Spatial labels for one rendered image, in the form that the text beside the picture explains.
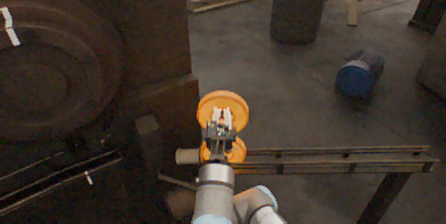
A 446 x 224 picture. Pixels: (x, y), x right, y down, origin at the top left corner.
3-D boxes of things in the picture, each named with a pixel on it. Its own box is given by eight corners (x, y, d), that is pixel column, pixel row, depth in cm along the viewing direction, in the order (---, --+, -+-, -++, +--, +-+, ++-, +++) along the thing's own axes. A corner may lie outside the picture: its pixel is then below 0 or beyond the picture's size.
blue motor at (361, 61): (329, 94, 246) (338, 60, 225) (350, 68, 281) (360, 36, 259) (363, 107, 231) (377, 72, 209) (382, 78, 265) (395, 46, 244)
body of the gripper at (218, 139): (234, 118, 74) (231, 161, 67) (234, 134, 81) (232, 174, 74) (205, 117, 74) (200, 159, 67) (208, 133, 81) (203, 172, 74)
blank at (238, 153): (220, 166, 108) (219, 173, 106) (194, 142, 101) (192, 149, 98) (253, 151, 102) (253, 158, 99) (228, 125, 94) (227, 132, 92)
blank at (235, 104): (194, 92, 83) (192, 99, 81) (246, 88, 81) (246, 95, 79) (203, 129, 93) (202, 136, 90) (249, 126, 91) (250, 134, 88)
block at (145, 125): (141, 160, 115) (129, 116, 100) (159, 152, 118) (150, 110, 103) (150, 178, 108) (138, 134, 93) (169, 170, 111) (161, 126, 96)
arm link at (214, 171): (234, 193, 72) (197, 190, 72) (234, 175, 75) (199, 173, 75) (234, 180, 64) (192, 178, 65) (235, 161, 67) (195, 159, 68)
